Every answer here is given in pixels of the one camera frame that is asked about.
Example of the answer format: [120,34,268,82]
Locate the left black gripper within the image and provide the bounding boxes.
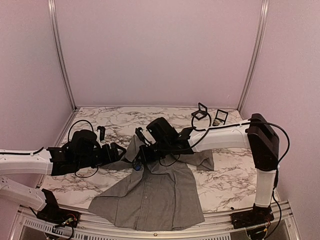
[75,142,127,170]

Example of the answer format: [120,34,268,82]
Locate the grey button-up shirt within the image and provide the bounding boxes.
[88,150,214,231]

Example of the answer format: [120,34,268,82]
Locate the aluminium frame post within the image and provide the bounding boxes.
[48,0,77,112]
[237,0,270,113]

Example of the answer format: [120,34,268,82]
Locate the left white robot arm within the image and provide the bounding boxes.
[0,126,126,223]

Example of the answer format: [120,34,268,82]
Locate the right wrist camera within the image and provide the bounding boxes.
[135,127,152,146]

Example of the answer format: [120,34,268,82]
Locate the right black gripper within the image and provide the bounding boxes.
[135,138,172,164]

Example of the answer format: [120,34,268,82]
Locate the black display frame back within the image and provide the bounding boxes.
[191,102,208,120]

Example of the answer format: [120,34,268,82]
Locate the blue night scene brooch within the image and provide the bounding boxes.
[132,162,142,171]

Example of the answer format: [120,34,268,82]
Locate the black display frame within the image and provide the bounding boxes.
[191,102,208,120]
[213,109,229,126]

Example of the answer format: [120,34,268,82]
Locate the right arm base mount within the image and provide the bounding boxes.
[231,204,275,229]

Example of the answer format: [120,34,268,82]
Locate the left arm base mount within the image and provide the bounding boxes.
[36,188,81,228]

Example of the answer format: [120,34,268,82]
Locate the front aluminium rail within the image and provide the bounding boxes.
[9,202,301,240]

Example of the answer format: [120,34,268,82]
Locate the left aluminium frame post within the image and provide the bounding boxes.
[48,0,77,112]

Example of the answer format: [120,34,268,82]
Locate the right aluminium frame post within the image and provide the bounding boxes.
[237,0,270,113]

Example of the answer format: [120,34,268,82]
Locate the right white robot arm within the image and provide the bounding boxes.
[137,113,284,224]

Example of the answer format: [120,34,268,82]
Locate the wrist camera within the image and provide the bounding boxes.
[97,125,106,142]
[135,127,152,146]

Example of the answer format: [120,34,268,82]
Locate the black display frame middle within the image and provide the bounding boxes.
[213,109,229,126]

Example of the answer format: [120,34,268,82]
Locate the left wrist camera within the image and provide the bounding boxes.
[97,125,106,142]

